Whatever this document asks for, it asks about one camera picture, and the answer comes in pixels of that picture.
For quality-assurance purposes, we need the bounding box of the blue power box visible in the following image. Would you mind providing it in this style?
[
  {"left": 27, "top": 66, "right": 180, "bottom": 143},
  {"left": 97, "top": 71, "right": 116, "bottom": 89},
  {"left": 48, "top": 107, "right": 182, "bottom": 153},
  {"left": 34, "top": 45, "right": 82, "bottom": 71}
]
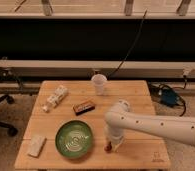
[{"left": 160, "top": 89, "right": 177, "bottom": 107}]

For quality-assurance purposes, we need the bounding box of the clear plastic cup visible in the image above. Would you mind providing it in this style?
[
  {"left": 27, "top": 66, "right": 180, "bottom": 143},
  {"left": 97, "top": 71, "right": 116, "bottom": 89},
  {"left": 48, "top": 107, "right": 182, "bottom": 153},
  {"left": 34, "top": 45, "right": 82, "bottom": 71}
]
[{"left": 91, "top": 74, "right": 107, "bottom": 95}]

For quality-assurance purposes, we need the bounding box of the green ceramic bowl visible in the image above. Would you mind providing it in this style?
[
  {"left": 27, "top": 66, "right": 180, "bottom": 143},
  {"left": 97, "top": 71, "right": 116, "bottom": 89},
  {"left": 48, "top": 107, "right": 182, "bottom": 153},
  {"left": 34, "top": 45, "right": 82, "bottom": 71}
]
[{"left": 55, "top": 120, "right": 93, "bottom": 159}]

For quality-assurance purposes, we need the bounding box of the crushed plastic water bottle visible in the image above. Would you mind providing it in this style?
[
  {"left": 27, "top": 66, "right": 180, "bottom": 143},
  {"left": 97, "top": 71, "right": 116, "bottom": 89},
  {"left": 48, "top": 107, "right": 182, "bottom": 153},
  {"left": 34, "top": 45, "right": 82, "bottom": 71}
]
[{"left": 42, "top": 85, "right": 68, "bottom": 113}]

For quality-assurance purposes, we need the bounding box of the brown chocolate bar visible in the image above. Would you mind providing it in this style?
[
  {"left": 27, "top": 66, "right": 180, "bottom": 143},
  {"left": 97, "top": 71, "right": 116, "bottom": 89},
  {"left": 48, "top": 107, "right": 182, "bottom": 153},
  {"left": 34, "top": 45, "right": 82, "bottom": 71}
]
[{"left": 73, "top": 101, "right": 95, "bottom": 115}]

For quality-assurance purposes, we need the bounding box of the white wall plug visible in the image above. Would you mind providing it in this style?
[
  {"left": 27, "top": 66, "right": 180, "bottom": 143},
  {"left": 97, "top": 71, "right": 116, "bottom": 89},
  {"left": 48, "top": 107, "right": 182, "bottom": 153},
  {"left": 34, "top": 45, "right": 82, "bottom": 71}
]
[{"left": 182, "top": 68, "right": 192, "bottom": 77}]

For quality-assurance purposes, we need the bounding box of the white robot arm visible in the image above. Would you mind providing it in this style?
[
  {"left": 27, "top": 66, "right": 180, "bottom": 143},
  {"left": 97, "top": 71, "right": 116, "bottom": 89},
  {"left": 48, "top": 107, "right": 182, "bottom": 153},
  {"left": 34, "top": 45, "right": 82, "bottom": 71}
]
[{"left": 105, "top": 100, "right": 195, "bottom": 148}]

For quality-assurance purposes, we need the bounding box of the black hanging cable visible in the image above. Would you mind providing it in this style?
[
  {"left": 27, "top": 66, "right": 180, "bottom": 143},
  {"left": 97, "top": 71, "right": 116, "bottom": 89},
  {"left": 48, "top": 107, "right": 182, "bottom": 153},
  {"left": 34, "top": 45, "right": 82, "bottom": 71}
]
[{"left": 108, "top": 9, "right": 148, "bottom": 78}]

